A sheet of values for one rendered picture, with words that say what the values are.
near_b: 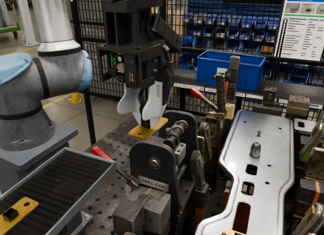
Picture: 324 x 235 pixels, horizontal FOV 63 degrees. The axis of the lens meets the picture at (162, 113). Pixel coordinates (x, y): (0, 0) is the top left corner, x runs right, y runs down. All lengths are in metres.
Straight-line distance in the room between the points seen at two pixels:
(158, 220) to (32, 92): 0.45
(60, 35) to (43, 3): 0.08
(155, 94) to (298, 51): 1.13
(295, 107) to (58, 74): 0.92
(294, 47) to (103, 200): 1.13
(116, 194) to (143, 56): 0.89
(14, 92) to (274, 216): 0.71
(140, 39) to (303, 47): 1.17
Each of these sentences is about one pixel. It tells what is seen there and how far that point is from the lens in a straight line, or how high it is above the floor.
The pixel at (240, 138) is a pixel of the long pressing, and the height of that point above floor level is 1.00.
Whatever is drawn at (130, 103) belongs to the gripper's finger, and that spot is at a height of 1.33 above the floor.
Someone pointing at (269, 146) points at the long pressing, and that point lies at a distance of 0.98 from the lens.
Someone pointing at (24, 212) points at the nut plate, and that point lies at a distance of 0.53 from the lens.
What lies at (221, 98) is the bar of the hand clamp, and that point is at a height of 1.13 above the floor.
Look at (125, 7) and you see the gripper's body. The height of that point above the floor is 1.48.
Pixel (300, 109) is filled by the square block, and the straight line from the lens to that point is 1.24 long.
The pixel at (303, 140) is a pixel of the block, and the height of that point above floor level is 0.98.
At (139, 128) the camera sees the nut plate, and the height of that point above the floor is 1.28.
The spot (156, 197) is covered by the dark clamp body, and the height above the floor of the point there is 1.08.
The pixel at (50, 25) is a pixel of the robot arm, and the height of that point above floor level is 1.40.
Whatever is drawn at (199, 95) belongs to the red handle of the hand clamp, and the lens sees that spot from 0.99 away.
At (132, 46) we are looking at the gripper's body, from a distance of 0.37.
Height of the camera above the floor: 1.52
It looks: 27 degrees down
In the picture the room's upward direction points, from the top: straight up
